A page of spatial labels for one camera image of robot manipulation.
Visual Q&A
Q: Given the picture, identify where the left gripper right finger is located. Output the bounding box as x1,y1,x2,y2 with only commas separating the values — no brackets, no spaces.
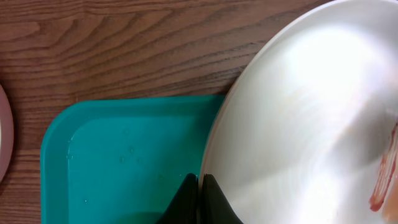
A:
200,174,243,224

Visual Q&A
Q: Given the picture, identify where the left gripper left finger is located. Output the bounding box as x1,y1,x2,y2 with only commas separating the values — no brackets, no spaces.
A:
156,173,198,224

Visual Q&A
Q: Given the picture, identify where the white plate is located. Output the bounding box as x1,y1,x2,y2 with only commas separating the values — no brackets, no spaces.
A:
0,87,14,180
201,0,397,223

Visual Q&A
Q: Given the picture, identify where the green yellow sponge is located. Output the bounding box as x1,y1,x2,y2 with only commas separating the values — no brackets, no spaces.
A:
382,175,397,224

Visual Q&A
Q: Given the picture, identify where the teal plastic tray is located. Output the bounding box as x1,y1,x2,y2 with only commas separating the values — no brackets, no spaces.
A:
40,95,224,224

